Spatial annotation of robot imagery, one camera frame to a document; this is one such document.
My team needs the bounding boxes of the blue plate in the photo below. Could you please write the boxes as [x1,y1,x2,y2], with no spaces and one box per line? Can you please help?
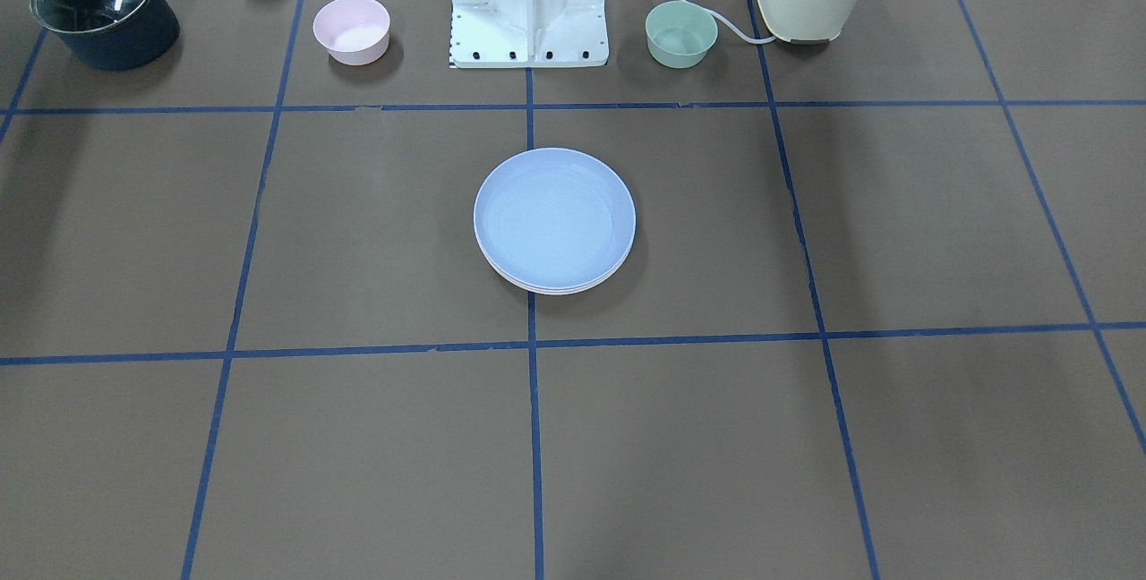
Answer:
[472,148,636,252]

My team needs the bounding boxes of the green bowl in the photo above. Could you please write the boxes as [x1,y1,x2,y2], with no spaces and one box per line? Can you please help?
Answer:
[644,0,719,69]

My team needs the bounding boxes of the pink bowl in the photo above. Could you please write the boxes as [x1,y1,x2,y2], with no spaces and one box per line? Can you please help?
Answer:
[312,0,392,66]

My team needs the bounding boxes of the dark blue lidded pot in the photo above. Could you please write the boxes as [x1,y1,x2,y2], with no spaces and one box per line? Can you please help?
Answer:
[29,0,181,72]

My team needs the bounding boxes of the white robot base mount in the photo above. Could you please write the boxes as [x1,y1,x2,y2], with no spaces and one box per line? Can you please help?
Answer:
[448,0,610,69]

